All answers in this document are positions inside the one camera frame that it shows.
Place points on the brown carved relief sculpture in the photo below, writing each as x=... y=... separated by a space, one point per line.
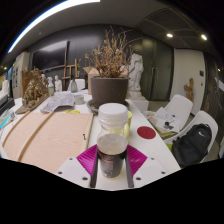
x=33 y=90

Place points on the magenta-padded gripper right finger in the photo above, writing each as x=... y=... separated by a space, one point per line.
x=136 y=161

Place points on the round recessed ceiling light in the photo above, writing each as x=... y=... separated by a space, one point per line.
x=170 y=35
x=204 y=37

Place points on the clear bottle with white cap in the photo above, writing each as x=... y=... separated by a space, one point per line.
x=111 y=146

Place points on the black flat boxes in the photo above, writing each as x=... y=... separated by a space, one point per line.
x=6 y=105

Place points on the yellow-green mug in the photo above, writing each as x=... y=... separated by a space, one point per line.
x=129 y=120

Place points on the white chair with green cushion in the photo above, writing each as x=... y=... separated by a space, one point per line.
x=203 y=118

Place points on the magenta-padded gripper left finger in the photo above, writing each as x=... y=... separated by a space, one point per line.
x=86 y=160

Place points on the flat round red coaster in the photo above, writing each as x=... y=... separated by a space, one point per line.
x=146 y=132

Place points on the white plastic chair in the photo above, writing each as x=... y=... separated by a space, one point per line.
x=181 y=105

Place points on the wooden figure sculpture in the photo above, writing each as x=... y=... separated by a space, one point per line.
x=189 y=89

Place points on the white cabinet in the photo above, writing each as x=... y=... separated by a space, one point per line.
x=20 y=73

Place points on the colourful painted sheet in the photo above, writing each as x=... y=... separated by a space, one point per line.
x=6 y=119

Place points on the dark double door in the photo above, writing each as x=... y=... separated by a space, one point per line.
x=158 y=70

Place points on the black backpack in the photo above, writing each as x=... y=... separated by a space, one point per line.
x=193 y=143

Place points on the small white cup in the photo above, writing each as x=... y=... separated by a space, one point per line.
x=79 y=99

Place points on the white-green spray bottle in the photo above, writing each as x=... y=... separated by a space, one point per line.
x=50 y=88

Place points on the black wall screen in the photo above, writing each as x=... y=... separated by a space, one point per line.
x=50 y=55

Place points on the stack of papers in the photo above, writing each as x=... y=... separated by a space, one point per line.
x=163 y=120

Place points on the cardboard box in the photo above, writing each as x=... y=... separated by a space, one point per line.
x=90 y=75

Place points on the light wooden panel board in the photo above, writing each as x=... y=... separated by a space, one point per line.
x=56 y=136

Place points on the white headless statue on pedestal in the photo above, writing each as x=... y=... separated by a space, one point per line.
x=136 y=73

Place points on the dark round plant saucer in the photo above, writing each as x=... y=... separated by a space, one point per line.
x=91 y=107

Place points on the dried plant in dark pot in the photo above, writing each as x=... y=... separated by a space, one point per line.
x=109 y=90

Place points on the wooden easel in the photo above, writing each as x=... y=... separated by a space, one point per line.
x=70 y=71

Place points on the printed newspaper sheet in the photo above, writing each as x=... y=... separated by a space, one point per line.
x=58 y=101

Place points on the small flat yellow object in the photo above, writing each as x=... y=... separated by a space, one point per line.
x=72 y=111

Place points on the white plaster figurine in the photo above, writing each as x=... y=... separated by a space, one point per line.
x=58 y=84

